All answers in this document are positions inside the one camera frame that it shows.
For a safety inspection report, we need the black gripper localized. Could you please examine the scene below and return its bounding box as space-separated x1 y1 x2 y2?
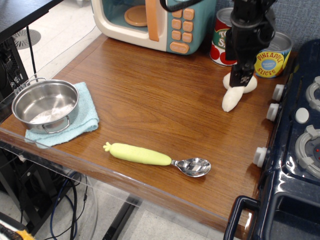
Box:
225 12 276 87

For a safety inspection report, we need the spoon with green handle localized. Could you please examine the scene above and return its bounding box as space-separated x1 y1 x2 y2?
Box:
103 142 211 178

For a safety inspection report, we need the stainless steel pot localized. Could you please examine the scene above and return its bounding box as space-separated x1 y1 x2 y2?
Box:
11 78 80 134

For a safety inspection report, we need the teal toy microwave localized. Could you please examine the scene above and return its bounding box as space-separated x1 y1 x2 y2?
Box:
91 0 216 55

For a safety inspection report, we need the white stove knob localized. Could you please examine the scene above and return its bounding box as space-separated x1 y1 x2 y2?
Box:
272 84 285 102
266 103 280 122
253 147 268 168

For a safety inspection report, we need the black desk at left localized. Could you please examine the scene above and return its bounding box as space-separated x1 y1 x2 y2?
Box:
0 0 65 101

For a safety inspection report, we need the black cable under table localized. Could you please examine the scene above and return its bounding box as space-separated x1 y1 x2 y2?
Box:
44 172 88 240

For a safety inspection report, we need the white stove knob middle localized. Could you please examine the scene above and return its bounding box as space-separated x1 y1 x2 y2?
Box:
266 103 280 122

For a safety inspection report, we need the blue cable under table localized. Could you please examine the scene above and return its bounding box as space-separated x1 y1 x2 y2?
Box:
49 174 78 240

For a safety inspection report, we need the white stove knob lower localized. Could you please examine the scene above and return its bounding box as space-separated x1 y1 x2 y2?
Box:
253 147 268 168

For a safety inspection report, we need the pineapple slices can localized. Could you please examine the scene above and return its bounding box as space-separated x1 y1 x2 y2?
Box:
254 32 293 79

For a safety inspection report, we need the light blue folded cloth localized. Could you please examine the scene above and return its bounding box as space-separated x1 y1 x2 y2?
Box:
25 82 100 149

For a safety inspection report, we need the white stove knob upper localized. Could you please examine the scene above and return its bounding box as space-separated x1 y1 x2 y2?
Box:
272 84 285 102

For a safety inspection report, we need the dark blue toy stove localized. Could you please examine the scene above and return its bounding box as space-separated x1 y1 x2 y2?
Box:
224 39 320 240

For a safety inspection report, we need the white plush mushroom toy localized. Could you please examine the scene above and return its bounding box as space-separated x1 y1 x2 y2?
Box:
222 72 258 112

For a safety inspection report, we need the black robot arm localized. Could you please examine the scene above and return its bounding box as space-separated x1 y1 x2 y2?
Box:
225 0 276 88

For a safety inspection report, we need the tomato sauce can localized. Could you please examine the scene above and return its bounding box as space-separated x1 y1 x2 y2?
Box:
209 7 237 66

